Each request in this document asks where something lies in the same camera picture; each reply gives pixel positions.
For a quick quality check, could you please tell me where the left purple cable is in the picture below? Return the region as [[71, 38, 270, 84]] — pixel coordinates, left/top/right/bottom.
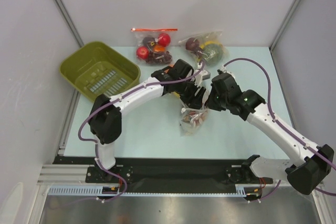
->
[[78, 60, 207, 205]]

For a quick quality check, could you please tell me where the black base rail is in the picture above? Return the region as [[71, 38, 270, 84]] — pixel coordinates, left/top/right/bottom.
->
[[53, 156, 277, 194]]

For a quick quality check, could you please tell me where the olive green plastic basket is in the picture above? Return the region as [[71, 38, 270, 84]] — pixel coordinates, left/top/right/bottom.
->
[[59, 41, 141, 102]]

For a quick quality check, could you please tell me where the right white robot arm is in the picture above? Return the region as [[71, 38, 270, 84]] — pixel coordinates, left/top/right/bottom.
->
[[206, 72, 334, 195]]

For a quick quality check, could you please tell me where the clear bag with melon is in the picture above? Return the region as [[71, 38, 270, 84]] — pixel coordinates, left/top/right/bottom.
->
[[178, 30, 229, 66]]

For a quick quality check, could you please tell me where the aluminium frame post left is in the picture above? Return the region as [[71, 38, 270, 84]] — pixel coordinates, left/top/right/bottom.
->
[[53, 0, 85, 47]]

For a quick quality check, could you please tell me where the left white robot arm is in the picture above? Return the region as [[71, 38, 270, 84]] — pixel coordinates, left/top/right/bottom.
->
[[88, 59, 211, 182]]

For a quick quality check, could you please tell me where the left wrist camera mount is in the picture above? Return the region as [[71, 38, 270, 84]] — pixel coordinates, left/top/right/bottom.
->
[[195, 70, 211, 87]]

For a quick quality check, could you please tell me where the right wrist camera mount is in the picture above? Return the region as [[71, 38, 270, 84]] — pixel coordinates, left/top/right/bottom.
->
[[217, 69, 234, 77]]

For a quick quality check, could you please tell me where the red zip fruit bag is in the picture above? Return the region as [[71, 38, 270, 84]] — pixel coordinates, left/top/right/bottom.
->
[[131, 27, 178, 66]]

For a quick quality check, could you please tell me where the white cable duct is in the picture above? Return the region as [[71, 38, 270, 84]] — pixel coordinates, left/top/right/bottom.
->
[[48, 184, 275, 197]]

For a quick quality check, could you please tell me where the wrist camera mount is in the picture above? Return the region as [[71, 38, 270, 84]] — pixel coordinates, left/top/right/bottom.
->
[[195, 70, 211, 87], [217, 69, 234, 77]]

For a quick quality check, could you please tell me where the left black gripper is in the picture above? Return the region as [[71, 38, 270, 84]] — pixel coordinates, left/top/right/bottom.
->
[[174, 78, 205, 111]]

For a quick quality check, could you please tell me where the polka dot strawberry bag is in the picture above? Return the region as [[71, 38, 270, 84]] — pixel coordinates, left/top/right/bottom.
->
[[180, 106, 208, 136]]

